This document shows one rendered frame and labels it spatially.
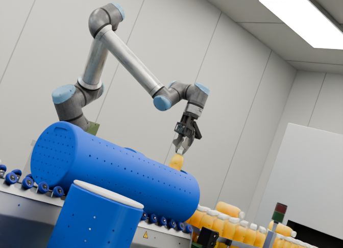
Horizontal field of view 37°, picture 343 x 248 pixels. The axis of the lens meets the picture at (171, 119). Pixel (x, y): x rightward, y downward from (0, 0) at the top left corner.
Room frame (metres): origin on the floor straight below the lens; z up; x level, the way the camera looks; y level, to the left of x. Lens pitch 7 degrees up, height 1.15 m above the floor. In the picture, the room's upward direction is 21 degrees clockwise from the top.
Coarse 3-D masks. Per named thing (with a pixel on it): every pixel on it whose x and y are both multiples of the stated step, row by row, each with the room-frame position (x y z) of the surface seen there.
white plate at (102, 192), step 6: (78, 180) 1.99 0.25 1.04; (84, 186) 1.85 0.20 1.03; (90, 186) 1.91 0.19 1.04; (96, 186) 2.04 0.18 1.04; (96, 192) 1.82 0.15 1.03; (102, 192) 1.82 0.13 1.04; (108, 192) 1.94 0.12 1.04; (114, 192) 2.09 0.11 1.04; (108, 198) 1.82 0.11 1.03; (114, 198) 1.82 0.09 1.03; (120, 198) 1.89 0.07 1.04; (126, 198) 2.01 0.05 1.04; (126, 204) 1.85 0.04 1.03; (132, 204) 1.86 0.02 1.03; (138, 204) 1.93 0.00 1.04
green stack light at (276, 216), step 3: (273, 213) 2.85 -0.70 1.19; (276, 213) 2.83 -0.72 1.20; (279, 213) 2.83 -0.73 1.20; (273, 216) 2.84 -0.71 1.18; (276, 216) 2.83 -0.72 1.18; (279, 216) 2.83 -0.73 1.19; (282, 216) 2.83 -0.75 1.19; (273, 219) 2.84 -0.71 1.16; (276, 219) 2.83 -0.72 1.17; (279, 219) 2.83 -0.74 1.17; (282, 219) 2.84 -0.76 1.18
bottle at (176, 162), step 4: (176, 156) 2.68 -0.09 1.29; (180, 156) 2.68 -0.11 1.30; (172, 160) 2.68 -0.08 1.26; (176, 160) 2.67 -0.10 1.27; (180, 160) 2.68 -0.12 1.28; (172, 164) 2.68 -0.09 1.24; (176, 164) 2.67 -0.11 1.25; (180, 164) 2.68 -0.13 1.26; (176, 168) 2.67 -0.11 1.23; (180, 168) 2.69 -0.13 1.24
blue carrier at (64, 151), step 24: (48, 144) 2.17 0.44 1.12; (72, 144) 2.07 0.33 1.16; (96, 144) 2.15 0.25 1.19; (48, 168) 2.13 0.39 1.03; (72, 168) 2.05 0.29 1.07; (96, 168) 2.14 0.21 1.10; (120, 168) 2.24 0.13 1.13; (144, 168) 2.37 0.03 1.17; (168, 168) 2.55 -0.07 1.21; (120, 192) 2.29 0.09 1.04; (144, 192) 2.38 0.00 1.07; (168, 192) 2.50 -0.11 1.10; (192, 192) 2.64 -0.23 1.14; (168, 216) 2.61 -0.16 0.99
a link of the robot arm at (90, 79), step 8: (104, 8) 2.71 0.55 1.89; (112, 8) 2.73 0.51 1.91; (120, 8) 2.76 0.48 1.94; (112, 16) 2.72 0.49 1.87; (120, 16) 2.77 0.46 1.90; (112, 24) 2.76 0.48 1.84; (96, 48) 2.92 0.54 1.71; (104, 48) 2.91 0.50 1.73; (88, 56) 3.00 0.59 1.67; (96, 56) 2.96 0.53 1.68; (104, 56) 2.97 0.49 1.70; (88, 64) 3.03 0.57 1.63; (96, 64) 3.00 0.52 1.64; (104, 64) 3.04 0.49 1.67; (88, 72) 3.07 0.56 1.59; (96, 72) 3.06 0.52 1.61; (80, 80) 3.14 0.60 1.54; (88, 80) 3.11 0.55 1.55; (96, 80) 3.12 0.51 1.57; (88, 88) 3.13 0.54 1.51; (96, 88) 3.16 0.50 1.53; (88, 96) 3.17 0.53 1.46; (96, 96) 3.24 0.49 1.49
